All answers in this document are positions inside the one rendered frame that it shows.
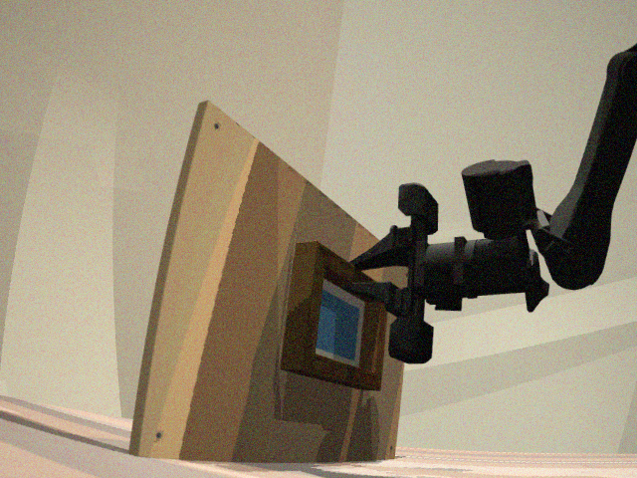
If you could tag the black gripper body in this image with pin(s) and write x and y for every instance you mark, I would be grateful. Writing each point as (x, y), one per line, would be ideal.
(436, 271)

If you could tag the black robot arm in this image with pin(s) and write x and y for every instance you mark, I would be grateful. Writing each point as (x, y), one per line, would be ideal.
(573, 240)

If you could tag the tan wooden board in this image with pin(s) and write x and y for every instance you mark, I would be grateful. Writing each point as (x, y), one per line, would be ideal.
(210, 385)

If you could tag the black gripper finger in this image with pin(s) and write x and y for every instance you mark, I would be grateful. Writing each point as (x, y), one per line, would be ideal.
(383, 292)
(381, 255)

